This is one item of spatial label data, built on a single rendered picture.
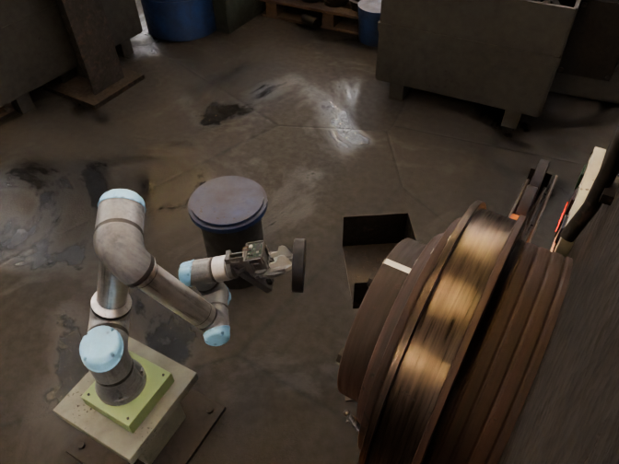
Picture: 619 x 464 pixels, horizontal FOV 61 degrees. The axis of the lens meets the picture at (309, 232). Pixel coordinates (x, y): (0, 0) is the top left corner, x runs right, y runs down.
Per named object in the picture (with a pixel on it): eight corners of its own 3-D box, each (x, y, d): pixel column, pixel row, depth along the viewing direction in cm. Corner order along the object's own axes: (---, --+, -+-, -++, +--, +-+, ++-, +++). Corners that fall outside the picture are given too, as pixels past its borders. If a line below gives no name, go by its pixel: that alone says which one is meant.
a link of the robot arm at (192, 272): (192, 272, 161) (179, 256, 154) (225, 267, 158) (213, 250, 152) (187, 294, 155) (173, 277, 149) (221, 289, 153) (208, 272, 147)
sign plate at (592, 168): (573, 217, 111) (606, 149, 98) (543, 304, 95) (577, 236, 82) (562, 214, 111) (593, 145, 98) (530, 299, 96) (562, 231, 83)
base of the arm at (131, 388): (87, 393, 161) (75, 377, 154) (120, 354, 170) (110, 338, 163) (123, 413, 156) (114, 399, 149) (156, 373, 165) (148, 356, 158)
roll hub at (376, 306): (423, 315, 104) (448, 214, 84) (359, 435, 88) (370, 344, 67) (397, 304, 106) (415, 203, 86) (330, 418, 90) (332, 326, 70)
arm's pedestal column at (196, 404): (66, 452, 183) (38, 420, 165) (144, 363, 207) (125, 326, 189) (154, 512, 169) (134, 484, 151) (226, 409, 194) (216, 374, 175)
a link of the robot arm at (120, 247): (115, 248, 116) (242, 338, 149) (119, 214, 123) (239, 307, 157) (76, 271, 119) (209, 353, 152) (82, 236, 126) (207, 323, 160)
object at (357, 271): (388, 339, 213) (409, 212, 161) (400, 400, 195) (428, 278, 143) (338, 342, 212) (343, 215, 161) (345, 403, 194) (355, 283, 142)
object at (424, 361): (478, 329, 113) (545, 155, 79) (385, 539, 85) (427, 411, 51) (449, 316, 115) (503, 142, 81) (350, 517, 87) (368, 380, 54)
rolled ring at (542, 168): (532, 173, 170) (543, 177, 169) (543, 149, 183) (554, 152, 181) (516, 218, 182) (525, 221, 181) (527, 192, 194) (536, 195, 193)
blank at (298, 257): (306, 227, 150) (295, 226, 151) (303, 263, 138) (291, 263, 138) (305, 267, 160) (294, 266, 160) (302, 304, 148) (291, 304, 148)
